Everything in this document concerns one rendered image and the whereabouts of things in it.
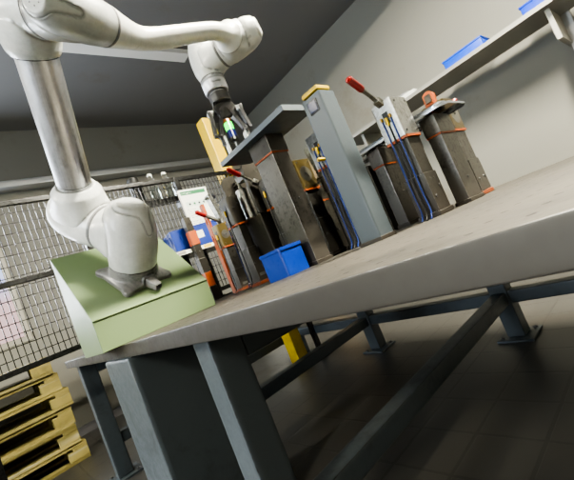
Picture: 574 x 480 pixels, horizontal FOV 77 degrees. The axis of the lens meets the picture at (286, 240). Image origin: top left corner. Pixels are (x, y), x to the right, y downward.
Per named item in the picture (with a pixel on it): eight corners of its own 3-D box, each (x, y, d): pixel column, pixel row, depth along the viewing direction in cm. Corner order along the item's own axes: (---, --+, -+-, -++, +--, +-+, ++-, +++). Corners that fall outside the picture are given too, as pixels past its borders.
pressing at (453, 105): (471, 103, 117) (469, 99, 117) (444, 102, 101) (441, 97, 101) (246, 235, 218) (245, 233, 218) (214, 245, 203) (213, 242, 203)
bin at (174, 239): (224, 238, 223) (216, 218, 224) (177, 252, 206) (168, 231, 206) (214, 245, 236) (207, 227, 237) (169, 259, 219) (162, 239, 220)
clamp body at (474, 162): (498, 189, 130) (457, 98, 133) (485, 195, 121) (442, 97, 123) (474, 198, 137) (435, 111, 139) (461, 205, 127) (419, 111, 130)
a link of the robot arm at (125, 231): (135, 280, 114) (131, 218, 104) (90, 262, 119) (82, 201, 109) (168, 258, 128) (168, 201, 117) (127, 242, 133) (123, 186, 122)
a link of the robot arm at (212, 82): (225, 70, 130) (231, 85, 130) (223, 85, 139) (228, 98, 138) (201, 75, 127) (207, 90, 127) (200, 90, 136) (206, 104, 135)
